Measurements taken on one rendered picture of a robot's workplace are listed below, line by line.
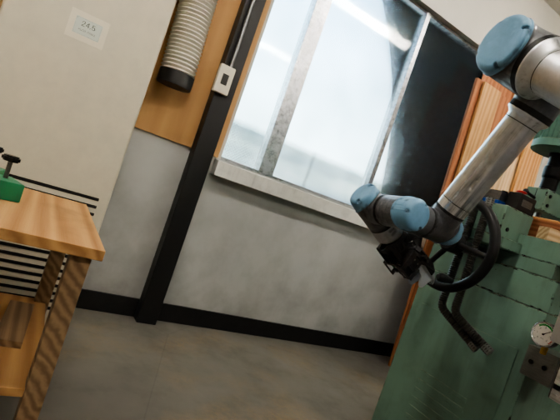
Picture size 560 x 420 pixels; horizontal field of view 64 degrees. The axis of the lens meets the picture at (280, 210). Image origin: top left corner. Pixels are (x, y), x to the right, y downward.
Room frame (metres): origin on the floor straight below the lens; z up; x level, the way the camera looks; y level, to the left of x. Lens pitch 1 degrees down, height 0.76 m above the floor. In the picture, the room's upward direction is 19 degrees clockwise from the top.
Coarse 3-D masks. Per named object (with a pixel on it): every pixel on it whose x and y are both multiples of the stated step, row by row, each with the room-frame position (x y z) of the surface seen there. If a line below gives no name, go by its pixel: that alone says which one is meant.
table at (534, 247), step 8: (472, 232) 1.35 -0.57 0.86; (488, 240) 1.30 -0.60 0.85; (504, 240) 1.26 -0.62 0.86; (520, 240) 1.32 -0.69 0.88; (528, 240) 1.30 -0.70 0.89; (536, 240) 1.28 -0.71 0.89; (544, 240) 1.26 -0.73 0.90; (504, 248) 1.28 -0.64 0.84; (512, 248) 1.29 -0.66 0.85; (520, 248) 1.30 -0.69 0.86; (528, 248) 1.29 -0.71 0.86; (536, 248) 1.27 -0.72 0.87; (544, 248) 1.25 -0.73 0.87; (552, 248) 1.23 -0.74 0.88; (528, 256) 1.28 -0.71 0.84; (536, 256) 1.26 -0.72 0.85; (544, 256) 1.25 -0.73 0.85; (552, 256) 1.23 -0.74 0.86
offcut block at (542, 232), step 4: (540, 228) 1.29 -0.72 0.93; (544, 228) 1.28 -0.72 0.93; (548, 228) 1.26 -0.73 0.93; (552, 228) 1.26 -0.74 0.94; (540, 232) 1.29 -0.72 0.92; (544, 232) 1.27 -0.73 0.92; (548, 232) 1.26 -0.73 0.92; (552, 232) 1.26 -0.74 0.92; (556, 232) 1.26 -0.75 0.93; (536, 236) 1.30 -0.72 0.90; (540, 236) 1.28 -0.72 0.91; (544, 236) 1.27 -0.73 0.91; (548, 236) 1.26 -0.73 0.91; (552, 236) 1.26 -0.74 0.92; (556, 236) 1.26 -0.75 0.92; (548, 240) 1.26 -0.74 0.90; (552, 240) 1.26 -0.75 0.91; (556, 240) 1.26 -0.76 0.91
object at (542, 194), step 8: (536, 192) 1.44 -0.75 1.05; (544, 192) 1.42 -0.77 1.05; (552, 192) 1.43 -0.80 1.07; (536, 200) 1.43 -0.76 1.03; (544, 200) 1.41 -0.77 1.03; (552, 200) 1.43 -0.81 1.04; (536, 208) 1.43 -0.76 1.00; (544, 208) 1.42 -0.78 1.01; (552, 208) 1.44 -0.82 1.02; (544, 216) 1.51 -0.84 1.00; (552, 216) 1.45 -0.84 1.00
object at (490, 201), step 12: (492, 204) 1.32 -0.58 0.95; (468, 216) 1.36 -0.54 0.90; (468, 228) 1.34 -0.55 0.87; (480, 228) 1.31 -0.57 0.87; (480, 240) 1.30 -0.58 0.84; (468, 252) 1.31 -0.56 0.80; (456, 264) 1.33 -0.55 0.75; (468, 264) 1.30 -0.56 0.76; (444, 300) 1.32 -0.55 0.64; (456, 300) 1.29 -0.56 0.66; (444, 312) 1.31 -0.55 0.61; (456, 312) 1.28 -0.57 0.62; (456, 324) 1.28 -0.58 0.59; (468, 324) 1.25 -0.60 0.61; (468, 336) 1.25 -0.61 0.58; (480, 336) 1.23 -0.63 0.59; (492, 348) 1.20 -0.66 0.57
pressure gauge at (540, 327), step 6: (534, 324) 1.15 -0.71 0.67; (540, 324) 1.14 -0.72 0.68; (546, 324) 1.13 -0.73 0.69; (552, 324) 1.14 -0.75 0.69; (534, 330) 1.15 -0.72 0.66; (540, 330) 1.14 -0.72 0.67; (546, 330) 1.13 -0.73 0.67; (552, 330) 1.11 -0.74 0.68; (534, 336) 1.14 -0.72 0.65; (540, 336) 1.13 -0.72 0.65; (546, 336) 1.12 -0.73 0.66; (540, 342) 1.13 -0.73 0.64; (546, 342) 1.12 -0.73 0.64; (552, 342) 1.10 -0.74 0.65; (546, 348) 1.13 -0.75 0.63
